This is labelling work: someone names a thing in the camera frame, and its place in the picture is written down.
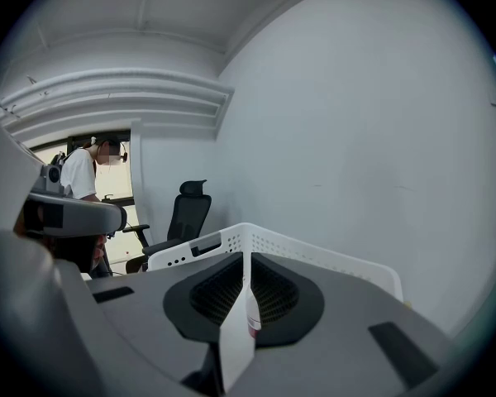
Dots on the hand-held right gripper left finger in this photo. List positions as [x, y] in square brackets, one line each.
[149, 304]

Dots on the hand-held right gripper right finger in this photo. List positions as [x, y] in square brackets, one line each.
[347, 317]

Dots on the white packet with red label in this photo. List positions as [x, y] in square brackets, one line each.
[236, 345]

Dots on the white perforated plastic basket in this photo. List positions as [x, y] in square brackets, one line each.
[297, 248]

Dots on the black mesh office chair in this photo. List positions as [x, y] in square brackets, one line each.
[189, 217]

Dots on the dark-framed window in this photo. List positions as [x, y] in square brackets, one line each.
[115, 182]

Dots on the white ceiling duct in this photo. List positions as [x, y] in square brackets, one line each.
[120, 93]

